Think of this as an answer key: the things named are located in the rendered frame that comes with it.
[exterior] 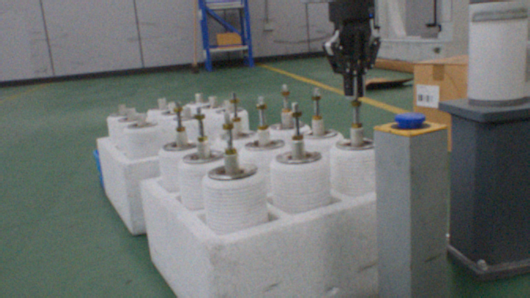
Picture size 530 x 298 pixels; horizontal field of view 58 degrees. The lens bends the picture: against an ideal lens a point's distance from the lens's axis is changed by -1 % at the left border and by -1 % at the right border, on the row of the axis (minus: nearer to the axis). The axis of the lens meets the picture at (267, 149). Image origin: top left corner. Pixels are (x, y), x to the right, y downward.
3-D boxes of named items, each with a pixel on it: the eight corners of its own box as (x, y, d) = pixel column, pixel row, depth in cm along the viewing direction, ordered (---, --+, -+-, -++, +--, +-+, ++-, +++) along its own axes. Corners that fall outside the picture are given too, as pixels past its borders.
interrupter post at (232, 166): (233, 171, 75) (230, 150, 74) (244, 173, 73) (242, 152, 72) (222, 176, 73) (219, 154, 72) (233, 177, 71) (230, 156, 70)
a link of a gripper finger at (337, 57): (323, 40, 76) (339, 67, 80) (318, 48, 76) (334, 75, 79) (337, 39, 74) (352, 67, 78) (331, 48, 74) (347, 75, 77)
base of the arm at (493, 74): (502, 96, 90) (505, 1, 86) (536, 102, 81) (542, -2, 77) (457, 102, 88) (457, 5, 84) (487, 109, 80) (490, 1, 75)
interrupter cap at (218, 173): (233, 165, 78) (233, 161, 78) (268, 171, 73) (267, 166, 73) (197, 178, 73) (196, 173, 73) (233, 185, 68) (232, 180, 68)
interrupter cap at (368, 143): (387, 143, 84) (387, 139, 84) (367, 154, 78) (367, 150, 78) (348, 139, 88) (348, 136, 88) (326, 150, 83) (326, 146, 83)
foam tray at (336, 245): (305, 216, 120) (300, 146, 116) (423, 280, 86) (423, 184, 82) (151, 260, 103) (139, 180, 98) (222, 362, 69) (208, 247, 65)
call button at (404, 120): (410, 125, 68) (410, 110, 67) (431, 129, 64) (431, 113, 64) (388, 129, 66) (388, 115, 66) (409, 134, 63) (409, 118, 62)
